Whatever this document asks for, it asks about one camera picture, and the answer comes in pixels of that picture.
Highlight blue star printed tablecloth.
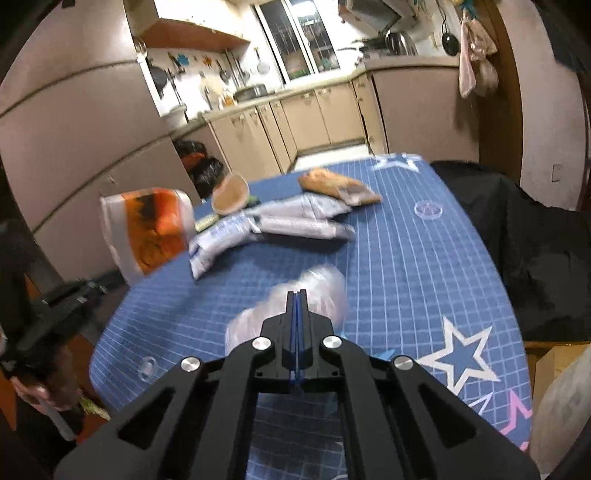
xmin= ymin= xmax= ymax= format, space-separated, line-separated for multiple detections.
xmin=90 ymin=152 xmax=536 ymax=480

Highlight grey cooking pot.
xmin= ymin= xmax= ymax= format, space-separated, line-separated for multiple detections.
xmin=233 ymin=84 xmax=271 ymax=102

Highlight clear plastic bag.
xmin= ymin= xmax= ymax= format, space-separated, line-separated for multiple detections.
xmin=226 ymin=265 xmax=348 ymax=357

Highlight pink hanging towel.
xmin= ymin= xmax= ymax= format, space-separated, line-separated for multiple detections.
xmin=458 ymin=18 xmax=479 ymax=99

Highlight short silver wrapper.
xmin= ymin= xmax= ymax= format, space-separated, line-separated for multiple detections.
xmin=245 ymin=193 xmax=353 ymax=223

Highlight brown paper bowl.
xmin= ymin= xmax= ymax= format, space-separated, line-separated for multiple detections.
xmin=211 ymin=172 xmax=250 ymax=216

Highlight wall cabinet with wooden underside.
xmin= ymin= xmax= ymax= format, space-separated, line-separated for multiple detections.
xmin=122 ymin=0 xmax=253 ymax=52

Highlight black trash bag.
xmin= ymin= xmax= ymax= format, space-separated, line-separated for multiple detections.
xmin=173 ymin=140 xmax=208 ymax=160
xmin=191 ymin=157 xmax=227 ymax=199

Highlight barred kitchen window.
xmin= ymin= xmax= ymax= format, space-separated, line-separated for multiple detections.
xmin=252 ymin=0 xmax=343 ymax=86

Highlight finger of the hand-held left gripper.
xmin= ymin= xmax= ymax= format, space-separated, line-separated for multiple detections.
xmin=69 ymin=271 xmax=125 ymax=302

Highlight brown door frame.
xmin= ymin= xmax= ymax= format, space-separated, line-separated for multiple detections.
xmin=480 ymin=0 xmax=530 ymax=186

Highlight small black hanging pan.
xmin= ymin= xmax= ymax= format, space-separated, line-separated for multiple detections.
xmin=436 ymin=0 xmax=459 ymax=54

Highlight beige kitchen base cabinets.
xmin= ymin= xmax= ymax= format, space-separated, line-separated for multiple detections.
xmin=164 ymin=55 xmax=481 ymax=186

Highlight small hanging black ladle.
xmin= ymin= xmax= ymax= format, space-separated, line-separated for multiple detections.
xmin=147 ymin=62 xmax=168 ymax=100

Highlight black wok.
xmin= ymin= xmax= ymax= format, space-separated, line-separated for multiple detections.
xmin=337 ymin=37 xmax=389 ymax=53

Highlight brown bread packet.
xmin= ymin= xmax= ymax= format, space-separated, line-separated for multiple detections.
xmin=298 ymin=168 xmax=384 ymax=208

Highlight dark jacket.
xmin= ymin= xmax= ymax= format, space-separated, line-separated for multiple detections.
xmin=429 ymin=159 xmax=591 ymax=343

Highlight white plastic bucket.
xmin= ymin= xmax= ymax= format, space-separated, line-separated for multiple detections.
xmin=529 ymin=355 xmax=591 ymax=480

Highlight long silver wrapper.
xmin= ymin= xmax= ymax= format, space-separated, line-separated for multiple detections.
xmin=188 ymin=213 xmax=356 ymax=280

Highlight person's left hand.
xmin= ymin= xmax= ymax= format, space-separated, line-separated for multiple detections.
xmin=9 ymin=376 xmax=54 ymax=409

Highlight cardboard box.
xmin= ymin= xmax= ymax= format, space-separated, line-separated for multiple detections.
xmin=526 ymin=340 xmax=591 ymax=408

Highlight orange and white snack bag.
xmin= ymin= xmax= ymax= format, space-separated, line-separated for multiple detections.
xmin=99 ymin=186 xmax=195 ymax=287

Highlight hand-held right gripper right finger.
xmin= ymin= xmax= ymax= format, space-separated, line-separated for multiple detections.
xmin=296 ymin=290 xmax=541 ymax=480

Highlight beige refrigerator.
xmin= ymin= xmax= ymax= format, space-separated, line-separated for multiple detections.
xmin=0 ymin=0 xmax=205 ymax=296

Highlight range hood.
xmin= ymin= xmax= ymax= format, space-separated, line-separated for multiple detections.
xmin=337 ymin=0 xmax=417 ymax=34

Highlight steel kettle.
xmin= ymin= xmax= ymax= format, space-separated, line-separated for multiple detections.
xmin=385 ymin=30 xmax=419 ymax=57

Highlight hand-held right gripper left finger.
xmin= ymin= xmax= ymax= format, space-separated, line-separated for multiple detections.
xmin=54 ymin=291 xmax=297 ymax=480

